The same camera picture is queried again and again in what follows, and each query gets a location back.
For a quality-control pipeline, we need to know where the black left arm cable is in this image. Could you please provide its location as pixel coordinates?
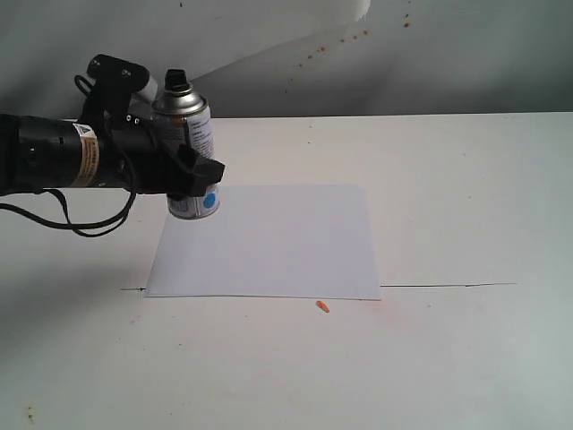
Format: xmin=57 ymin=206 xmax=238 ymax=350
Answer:
xmin=0 ymin=73 xmax=140 ymax=238

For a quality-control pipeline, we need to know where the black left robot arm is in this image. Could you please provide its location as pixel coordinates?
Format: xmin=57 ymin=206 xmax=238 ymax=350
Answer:
xmin=1 ymin=115 xmax=225 ymax=197

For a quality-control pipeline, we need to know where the white paper sheet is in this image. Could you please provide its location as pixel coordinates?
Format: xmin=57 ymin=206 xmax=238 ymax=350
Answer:
xmin=147 ymin=185 xmax=381 ymax=300

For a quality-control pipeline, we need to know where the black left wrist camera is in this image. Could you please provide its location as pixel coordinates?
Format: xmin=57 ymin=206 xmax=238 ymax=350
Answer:
xmin=79 ymin=54 xmax=158 ymax=124

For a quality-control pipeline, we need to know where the silver spray can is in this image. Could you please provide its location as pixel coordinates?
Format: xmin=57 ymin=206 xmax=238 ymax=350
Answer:
xmin=152 ymin=69 xmax=219 ymax=219

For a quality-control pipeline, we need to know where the white backdrop sheet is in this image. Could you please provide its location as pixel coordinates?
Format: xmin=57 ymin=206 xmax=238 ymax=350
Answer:
xmin=1 ymin=1 xmax=371 ymax=117

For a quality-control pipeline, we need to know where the small orange fragment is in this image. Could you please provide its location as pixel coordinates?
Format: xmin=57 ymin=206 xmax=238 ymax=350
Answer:
xmin=315 ymin=300 xmax=330 ymax=314

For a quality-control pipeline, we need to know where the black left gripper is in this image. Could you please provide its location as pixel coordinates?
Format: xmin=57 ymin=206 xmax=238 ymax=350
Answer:
xmin=96 ymin=120 xmax=225 ymax=197

